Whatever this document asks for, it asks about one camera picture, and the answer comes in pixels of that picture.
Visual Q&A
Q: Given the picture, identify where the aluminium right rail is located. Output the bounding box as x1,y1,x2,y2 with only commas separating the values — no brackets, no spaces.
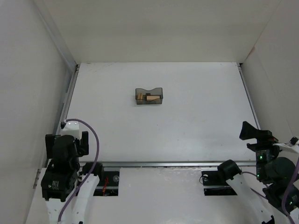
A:
237,63,260,129

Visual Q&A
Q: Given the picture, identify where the aluminium rail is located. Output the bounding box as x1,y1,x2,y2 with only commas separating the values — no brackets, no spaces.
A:
237,63,260,129
52,64,80,134
79,160,257,168

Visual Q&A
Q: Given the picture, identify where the aluminium front rail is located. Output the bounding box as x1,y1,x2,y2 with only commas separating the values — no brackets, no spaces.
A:
79,160,257,168

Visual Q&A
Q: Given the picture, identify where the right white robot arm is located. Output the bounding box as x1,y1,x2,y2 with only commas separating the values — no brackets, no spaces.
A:
217,121,299,224

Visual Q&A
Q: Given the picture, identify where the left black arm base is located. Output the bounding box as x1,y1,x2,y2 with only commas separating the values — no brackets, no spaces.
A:
93,171,120,196

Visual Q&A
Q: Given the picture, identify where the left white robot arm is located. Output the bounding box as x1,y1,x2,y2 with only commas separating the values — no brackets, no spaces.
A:
41,131,102,224

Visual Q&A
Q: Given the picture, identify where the light wood cylinder block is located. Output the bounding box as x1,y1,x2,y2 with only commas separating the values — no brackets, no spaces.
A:
137,93,143,100

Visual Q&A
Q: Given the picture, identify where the smoky transparent plastic bin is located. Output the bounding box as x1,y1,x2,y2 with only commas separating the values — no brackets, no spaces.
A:
135,87,164,105

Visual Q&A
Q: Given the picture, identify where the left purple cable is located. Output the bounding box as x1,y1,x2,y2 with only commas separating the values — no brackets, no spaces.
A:
57,119,100,223

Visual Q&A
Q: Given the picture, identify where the light wood rectangular block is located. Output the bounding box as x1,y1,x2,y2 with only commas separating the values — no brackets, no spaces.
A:
146,95,161,101

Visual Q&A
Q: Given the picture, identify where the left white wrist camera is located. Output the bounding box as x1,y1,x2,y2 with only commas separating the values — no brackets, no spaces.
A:
59,121,80,140

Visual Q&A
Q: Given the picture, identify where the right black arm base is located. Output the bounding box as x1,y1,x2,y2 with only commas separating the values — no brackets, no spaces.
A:
199,170,237,196

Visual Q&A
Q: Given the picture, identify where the aluminium left rail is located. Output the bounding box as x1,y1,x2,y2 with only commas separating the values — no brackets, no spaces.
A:
52,64,80,134

